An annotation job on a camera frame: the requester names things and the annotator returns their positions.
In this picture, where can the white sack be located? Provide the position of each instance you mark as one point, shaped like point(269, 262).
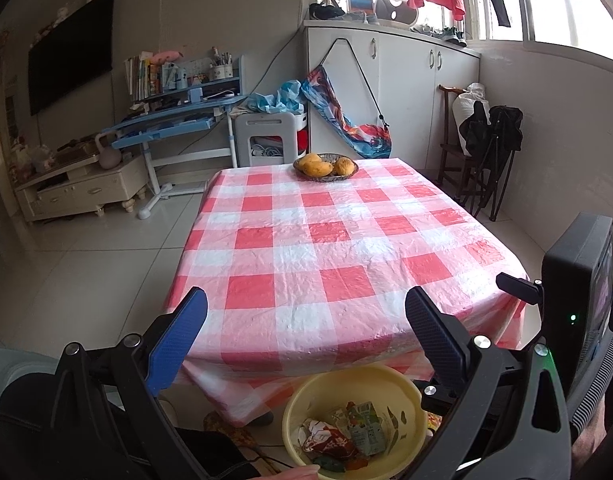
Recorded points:
point(469, 102)

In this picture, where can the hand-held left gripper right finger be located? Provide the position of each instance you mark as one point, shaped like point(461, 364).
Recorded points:
point(436, 340)

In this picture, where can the cream television cabinet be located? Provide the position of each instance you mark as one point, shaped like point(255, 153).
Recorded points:
point(86, 190)

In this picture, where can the light blue crumpled bag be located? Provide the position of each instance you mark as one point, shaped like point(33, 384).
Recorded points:
point(279, 100)

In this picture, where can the long orange peel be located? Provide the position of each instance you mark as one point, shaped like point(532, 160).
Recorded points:
point(357, 462)

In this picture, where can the translucent plastic bag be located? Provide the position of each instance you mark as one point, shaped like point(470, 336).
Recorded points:
point(36, 157)

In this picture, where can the pink checked tablecloth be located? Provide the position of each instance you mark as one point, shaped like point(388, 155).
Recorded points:
point(336, 260)

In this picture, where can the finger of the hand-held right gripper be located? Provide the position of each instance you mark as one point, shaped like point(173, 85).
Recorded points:
point(439, 397)
point(518, 287)

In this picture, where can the blue study desk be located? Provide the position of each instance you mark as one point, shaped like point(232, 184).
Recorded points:
point(161, 130)

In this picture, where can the white cupboard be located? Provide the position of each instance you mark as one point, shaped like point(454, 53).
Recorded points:
point(411, 85)

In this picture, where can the yellow plastic basin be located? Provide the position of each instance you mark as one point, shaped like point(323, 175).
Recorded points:
point(306, 400)

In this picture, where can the black folding chair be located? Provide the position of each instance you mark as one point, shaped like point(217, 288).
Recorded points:
point(506, 130)

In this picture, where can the white plastic stool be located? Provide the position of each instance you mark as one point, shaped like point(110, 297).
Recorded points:
point(266, 122)

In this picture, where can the white pen cup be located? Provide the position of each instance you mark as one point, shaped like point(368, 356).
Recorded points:
point(221, 72)

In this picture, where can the orange printed wrapper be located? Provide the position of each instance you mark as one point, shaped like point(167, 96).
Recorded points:
point(331, 442)

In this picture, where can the colourful printed bag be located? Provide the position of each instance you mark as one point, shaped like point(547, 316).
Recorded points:
point(366, 137)

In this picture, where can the pale green cushion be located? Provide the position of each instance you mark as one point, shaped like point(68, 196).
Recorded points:
point(16, 370)

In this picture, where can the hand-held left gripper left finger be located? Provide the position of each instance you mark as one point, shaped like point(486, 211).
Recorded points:
point(179, 340)

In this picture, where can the grey sneakers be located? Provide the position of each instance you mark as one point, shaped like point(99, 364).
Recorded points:
point(446, 35)

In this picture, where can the yellow mango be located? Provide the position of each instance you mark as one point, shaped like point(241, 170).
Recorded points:
point(344, 166)
point(319, 167)
point(309, 159)

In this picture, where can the person's leg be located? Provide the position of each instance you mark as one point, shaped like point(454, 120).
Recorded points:
point(26, 425)

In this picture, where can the kettlebell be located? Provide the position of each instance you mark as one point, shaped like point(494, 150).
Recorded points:
point(110, 157)

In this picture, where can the woven fruit basket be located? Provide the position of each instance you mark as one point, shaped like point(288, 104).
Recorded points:
point(326, 179)

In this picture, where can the window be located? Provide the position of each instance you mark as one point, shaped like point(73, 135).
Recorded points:
point(561, 0)

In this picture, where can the row of books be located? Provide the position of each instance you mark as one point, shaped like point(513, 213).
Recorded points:
point(141, 77)

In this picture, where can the pink plush toy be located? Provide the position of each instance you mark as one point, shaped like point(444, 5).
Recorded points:
point(166, 56)

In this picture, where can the black wall television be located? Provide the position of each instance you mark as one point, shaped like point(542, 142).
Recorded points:
point(71, 50)

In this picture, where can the person's right forearm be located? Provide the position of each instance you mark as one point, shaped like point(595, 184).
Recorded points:
point(598, 447)

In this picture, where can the black shoes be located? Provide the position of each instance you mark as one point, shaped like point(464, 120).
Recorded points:
point(326, 11)

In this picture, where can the dark wooden chair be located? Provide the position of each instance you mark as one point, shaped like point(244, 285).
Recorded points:
point(451, 89)

